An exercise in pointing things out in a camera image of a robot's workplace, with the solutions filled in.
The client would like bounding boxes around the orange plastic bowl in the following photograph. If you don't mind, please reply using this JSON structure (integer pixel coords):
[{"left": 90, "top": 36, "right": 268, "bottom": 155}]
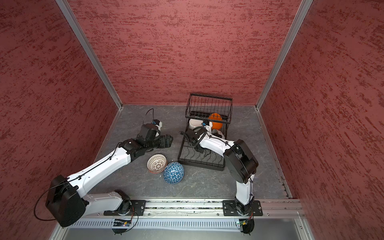
[{"left": 209, "top": 113, "right": 223, "bottom": 130}]

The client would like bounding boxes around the red patterned bowl underneath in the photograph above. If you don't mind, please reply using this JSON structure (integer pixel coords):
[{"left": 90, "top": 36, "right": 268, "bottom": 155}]
[{"left": 147, "top": 154, "right": 168, "bottom": 174}]

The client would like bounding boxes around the white pink bowl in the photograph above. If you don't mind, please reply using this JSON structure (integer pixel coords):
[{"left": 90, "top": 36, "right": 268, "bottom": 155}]
[{"left": 189, "top": 119, "right": 204, "bottom": 130}]

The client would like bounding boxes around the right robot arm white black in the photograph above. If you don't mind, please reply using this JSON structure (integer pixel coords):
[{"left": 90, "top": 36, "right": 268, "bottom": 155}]
[{"left": 179, "top": 127, "right": 259, "bottom": 216}]

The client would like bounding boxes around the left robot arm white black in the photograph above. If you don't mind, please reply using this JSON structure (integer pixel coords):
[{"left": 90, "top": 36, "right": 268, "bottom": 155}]
[{"left": 45, "top": 120, "right": 173, "bottom": 227}]

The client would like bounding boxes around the blue patterned ceramic bowl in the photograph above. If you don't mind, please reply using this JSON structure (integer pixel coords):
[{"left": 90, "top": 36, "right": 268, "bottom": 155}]
[{"left": 163, "top": 162, "right": 185, "bottom": 185}]

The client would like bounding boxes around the left corner aluminium profile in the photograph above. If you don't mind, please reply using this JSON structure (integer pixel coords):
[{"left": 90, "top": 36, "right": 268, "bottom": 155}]
[{"left": 56, "top": 0, "right": 123, "bottom": 111}]

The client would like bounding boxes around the corner aluminium profile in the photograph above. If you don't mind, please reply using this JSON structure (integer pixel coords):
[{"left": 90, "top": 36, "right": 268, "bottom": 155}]
[
  {"left": 256, "top": 0, "right": 313, "bottom": 111},
  {"left": 56, "top": 0, "right": 123, "bottom": 111}
]

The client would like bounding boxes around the right corner aluminium profile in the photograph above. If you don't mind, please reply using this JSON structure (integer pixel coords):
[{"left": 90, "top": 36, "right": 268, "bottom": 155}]
[{"left": 256, "top": 0, "right": 313, "bottom": 111}]

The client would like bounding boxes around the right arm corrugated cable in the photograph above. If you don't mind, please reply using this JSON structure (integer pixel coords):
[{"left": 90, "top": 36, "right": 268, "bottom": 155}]
[{"left": 179, "top": 125, "right": 211, "bottom": 151}]

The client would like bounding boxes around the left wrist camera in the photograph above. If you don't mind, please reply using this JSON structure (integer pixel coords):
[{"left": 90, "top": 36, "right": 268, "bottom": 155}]
[{"left": 152, "top": 120, "right": 163, "bottom": 138}]

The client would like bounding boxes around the black wire dish rack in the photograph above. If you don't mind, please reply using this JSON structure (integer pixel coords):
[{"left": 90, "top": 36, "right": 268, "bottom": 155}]
[{"left": 178, "top": 93, "right": 233, "bottom": 171}]

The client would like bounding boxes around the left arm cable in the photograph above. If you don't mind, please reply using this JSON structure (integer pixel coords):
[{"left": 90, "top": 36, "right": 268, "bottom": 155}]
[{"left": 33, "top": 107, "right": 155, "bottom": 222}]

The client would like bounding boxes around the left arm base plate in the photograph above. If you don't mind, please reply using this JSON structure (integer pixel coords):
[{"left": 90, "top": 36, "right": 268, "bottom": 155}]
[{"left": 103, "top": 200, "right": 147, "bottom": 217}]

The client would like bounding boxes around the aluminium mounting rail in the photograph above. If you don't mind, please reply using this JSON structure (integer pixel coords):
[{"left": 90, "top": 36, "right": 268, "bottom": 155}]
[{"left": 61, "top": 197, "right": 305, "bottom": 219}]

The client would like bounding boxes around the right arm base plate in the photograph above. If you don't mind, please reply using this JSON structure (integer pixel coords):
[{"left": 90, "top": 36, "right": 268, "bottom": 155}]
[{"left": 223, "top": 200, "right": 263, "bottom": 217}]

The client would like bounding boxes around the white perforated cable duct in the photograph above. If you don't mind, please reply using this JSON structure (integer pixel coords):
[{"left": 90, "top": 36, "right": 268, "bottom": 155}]
[{"left": 69, "top": 218, "right": 240, "bottom": 232}]

